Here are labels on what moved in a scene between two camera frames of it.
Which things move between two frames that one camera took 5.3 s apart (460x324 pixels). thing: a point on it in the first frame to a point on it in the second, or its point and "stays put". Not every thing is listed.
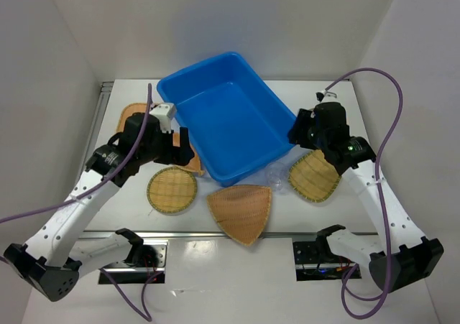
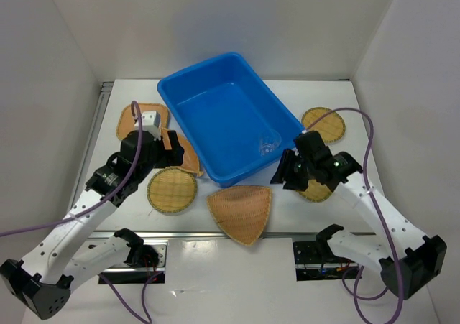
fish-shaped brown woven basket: x=193 y=164 stays put
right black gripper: x=304 y=118 to x=284 y=172
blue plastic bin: x=238 y=125 stays put
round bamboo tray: x=172 y=190 stays put
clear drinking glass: x=276 y=174 to x=269 y=141
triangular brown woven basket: x=241 y=211 stays put
